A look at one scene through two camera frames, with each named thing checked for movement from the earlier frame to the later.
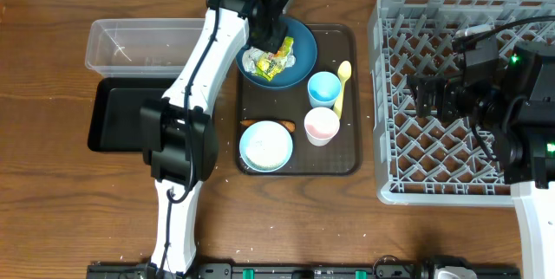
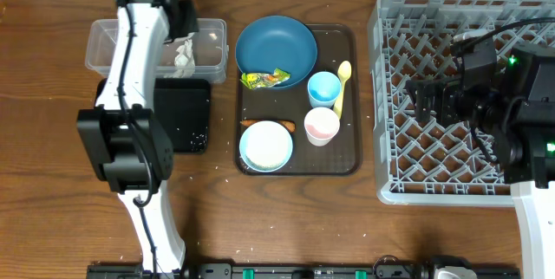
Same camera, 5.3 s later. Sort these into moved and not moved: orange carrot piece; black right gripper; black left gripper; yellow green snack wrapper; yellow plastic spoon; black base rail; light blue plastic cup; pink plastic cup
Moved: black left gripper; yellow green snack wrapper
Not moved: orange carrot piece; black right gripper; black base rail; light blue plastic cup; pink plastic cup; yellow plastic spoon
